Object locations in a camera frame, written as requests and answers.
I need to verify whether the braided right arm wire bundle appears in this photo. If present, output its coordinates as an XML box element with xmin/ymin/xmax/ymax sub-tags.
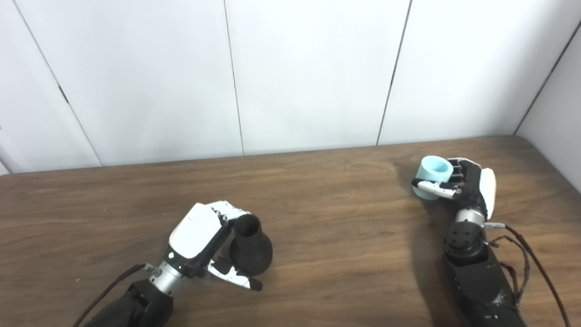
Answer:
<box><xmin>488</xmin><ymin>235</ymin><xmax>532</xmax><ymax>306</ymax></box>

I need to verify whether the black funnel-shaped nozzle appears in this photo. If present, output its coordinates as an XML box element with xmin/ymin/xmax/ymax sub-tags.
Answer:
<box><xmin>229</xmin><ymin>214</ymin><xmax>274</xmax><ymax>277</ymax></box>

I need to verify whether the light blue cylinder cup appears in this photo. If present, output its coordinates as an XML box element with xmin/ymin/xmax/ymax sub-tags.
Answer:
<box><xmin>413</xmin><ymin>156</ymin><xmax>454</xmax><ymax>200</ymax></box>

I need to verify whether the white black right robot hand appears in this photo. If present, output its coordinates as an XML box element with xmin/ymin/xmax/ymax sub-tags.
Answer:
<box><xmin>411</xmin><ymin>158</ymin><xmax>497</xmax><ymax>218</ymax></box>

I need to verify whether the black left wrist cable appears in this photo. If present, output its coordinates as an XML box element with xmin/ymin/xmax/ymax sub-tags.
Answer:
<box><xmin>73</xmin><ymin>263</ymin><xmax>162</xmax><ymax>327</ymax></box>

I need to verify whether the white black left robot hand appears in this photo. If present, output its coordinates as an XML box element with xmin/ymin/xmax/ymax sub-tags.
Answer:
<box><xmin>164</xmin><ymin>201</ymin><xmax>263</xmax><ymax>291</ymax></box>

